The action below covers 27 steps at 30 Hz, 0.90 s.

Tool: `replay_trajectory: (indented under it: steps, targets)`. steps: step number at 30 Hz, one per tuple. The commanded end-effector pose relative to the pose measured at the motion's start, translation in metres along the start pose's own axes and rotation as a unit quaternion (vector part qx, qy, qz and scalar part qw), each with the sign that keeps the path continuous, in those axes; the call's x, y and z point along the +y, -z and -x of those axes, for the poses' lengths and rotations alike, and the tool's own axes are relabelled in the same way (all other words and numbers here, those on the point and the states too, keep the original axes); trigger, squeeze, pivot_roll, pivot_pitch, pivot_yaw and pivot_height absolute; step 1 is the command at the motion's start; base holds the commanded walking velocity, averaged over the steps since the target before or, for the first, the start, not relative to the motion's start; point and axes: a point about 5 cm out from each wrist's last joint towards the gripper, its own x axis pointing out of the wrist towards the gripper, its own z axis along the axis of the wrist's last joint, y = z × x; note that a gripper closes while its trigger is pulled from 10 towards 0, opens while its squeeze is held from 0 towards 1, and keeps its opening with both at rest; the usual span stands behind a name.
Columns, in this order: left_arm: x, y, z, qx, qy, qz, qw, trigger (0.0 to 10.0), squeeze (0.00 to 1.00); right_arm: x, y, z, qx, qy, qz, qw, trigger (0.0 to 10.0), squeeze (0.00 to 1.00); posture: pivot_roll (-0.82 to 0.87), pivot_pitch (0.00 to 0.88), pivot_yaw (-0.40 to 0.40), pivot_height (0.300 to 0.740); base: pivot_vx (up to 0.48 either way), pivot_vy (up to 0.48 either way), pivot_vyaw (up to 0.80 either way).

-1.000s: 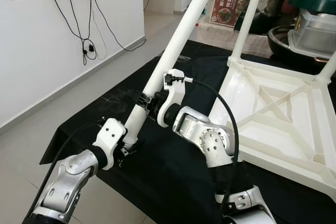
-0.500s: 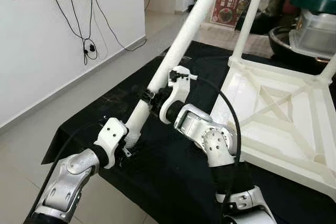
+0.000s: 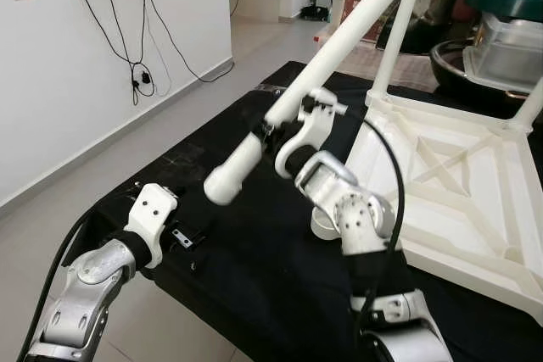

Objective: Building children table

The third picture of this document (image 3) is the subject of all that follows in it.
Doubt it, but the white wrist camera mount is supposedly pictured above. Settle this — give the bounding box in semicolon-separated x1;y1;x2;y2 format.
127;182;179;266
276;86;349;181

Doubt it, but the black round basin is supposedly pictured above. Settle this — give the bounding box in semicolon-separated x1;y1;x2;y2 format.
428;40;529;110

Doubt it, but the white plastic table top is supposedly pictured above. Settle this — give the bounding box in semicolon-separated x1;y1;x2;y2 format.
310;91;543;325

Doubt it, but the white low platform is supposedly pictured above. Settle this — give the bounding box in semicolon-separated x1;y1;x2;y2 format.
318;27;442;93

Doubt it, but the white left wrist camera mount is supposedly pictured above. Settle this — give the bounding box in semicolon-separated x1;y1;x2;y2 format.
127;182;179;266

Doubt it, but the clear plastic bin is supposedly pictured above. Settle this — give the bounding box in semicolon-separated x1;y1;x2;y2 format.
462;14;543;92

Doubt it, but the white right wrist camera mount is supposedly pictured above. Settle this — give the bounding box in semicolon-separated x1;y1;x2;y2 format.
276;86;349;181

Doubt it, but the black table cloth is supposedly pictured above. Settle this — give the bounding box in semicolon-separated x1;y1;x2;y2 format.
64;61;543;362

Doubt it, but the black wall cable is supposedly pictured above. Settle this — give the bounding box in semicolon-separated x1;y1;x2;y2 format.
75;0;236;109

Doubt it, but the red printed carton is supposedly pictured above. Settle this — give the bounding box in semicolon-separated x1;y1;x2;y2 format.
339;0;389;42

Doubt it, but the clear tape strip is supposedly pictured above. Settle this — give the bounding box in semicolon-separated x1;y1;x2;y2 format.
255;82;291;97

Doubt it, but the clear tape cross patch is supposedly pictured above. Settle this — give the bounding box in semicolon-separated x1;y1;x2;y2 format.
157;143;211;175

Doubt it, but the black plastic bag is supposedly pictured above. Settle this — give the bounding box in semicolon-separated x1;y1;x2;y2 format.
382;0;480;54

